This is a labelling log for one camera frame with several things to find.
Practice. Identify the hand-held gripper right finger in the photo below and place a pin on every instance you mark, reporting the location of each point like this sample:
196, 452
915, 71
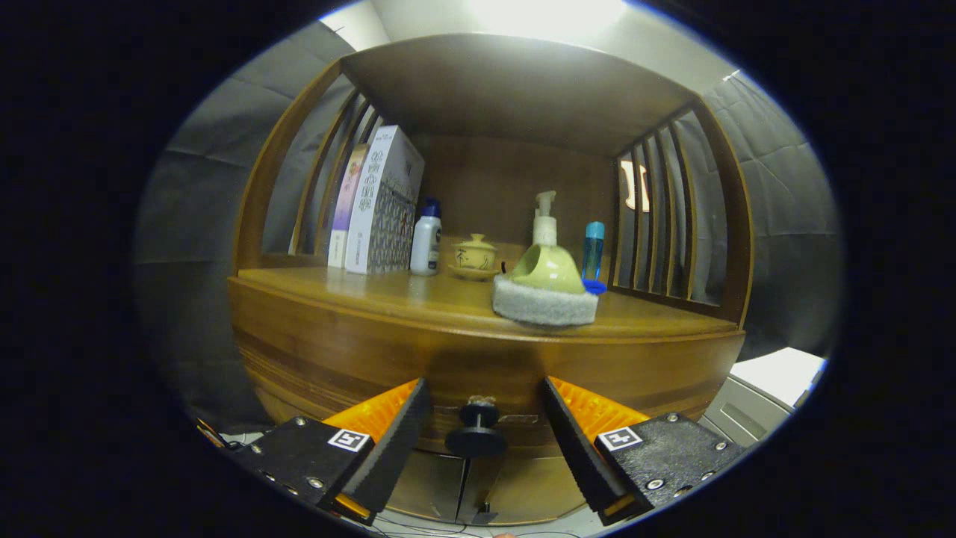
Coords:
579, 448

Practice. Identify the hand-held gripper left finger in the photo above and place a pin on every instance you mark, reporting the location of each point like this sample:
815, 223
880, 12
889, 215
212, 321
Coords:
396, 448

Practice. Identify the black round drawer knob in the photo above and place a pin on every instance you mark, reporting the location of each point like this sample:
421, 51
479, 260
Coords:
476, 441

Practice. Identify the brown wooden drawer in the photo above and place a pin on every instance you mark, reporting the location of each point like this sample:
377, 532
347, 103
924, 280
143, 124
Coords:
358, 351

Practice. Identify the green scrub brush grey pad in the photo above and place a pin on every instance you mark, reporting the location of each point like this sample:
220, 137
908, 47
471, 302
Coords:
549, 273

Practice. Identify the wooden cabinet door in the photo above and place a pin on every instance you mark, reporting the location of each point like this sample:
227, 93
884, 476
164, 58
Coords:
426, 486
523, 489

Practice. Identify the brown wooden countertop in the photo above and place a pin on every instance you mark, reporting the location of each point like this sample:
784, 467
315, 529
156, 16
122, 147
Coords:
418, 295

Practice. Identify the brown wooden cabinet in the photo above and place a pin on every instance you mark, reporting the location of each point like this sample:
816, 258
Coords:
523, 90

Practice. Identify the blue folded cloth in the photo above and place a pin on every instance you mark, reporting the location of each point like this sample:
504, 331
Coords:
595, 286

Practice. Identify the clear blue bottle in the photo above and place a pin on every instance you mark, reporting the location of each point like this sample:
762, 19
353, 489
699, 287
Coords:
593, 254

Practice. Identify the white bottle with blue cap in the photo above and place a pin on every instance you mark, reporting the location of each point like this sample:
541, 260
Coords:
426, 243

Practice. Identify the yellow lidded teacup with saucer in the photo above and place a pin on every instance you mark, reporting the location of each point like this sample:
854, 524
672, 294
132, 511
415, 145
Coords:
475, 255

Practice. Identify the white plastic box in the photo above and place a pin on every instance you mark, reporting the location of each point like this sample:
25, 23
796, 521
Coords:
777, 373

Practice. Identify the white pump bottle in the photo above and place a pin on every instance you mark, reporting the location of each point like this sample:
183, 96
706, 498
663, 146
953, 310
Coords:
544, 228

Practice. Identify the white patterned book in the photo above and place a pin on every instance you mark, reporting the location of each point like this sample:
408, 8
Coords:
373, 209

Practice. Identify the ceiling light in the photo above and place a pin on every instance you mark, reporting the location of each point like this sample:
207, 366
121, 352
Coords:
545, 15

